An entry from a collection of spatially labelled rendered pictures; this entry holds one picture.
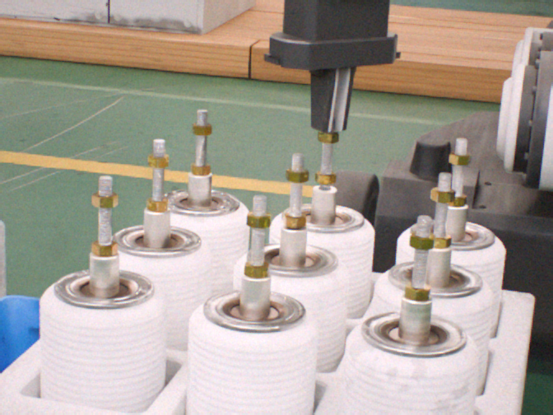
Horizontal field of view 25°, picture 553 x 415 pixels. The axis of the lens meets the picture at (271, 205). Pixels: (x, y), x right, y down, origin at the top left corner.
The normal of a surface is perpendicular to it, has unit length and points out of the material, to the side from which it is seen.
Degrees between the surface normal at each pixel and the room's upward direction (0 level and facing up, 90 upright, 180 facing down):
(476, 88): 90
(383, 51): 90
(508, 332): 0
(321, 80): 90
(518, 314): 0
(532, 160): 114
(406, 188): 45
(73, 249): 0
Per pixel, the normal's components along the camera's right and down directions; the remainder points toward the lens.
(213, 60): -0.22, 0.28
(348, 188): -0.01, -0.75
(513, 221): -0.12, -0.47
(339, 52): 0.54, 0.28
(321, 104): -0.84, 0.12
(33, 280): 0.05, -0.95
